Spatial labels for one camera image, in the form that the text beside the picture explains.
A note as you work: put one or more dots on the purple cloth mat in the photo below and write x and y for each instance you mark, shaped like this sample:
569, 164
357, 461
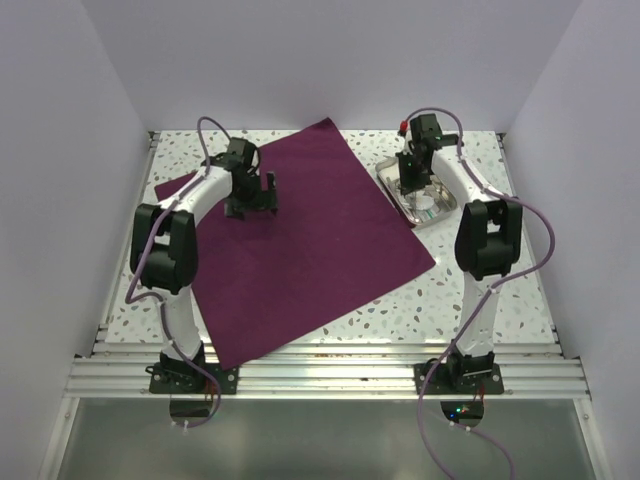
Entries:
335, 244

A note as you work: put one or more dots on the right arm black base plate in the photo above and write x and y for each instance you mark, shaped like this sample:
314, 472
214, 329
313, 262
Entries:
445, 383

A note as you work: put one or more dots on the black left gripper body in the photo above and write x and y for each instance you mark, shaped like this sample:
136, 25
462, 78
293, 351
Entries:
251, 196

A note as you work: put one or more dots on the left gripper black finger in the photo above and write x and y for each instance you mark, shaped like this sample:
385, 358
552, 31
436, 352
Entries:
234, 210
271, 194

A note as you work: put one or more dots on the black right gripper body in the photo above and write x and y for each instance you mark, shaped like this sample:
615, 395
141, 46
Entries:
411, 171

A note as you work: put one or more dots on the white gauze pad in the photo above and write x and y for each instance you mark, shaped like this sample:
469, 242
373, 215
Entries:
425, 203

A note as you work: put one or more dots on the steel surgical scissors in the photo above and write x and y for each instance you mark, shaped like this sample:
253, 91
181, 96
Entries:
408, 201

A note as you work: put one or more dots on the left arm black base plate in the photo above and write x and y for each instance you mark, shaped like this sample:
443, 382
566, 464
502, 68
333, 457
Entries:
192, 382

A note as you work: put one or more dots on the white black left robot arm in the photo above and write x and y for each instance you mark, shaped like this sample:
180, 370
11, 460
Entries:
164, 256

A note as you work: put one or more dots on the stainless steel tray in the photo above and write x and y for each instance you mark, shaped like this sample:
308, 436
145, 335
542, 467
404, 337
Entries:
387, 174

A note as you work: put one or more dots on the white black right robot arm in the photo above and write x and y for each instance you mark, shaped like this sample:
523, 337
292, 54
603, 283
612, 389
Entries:
487, 245

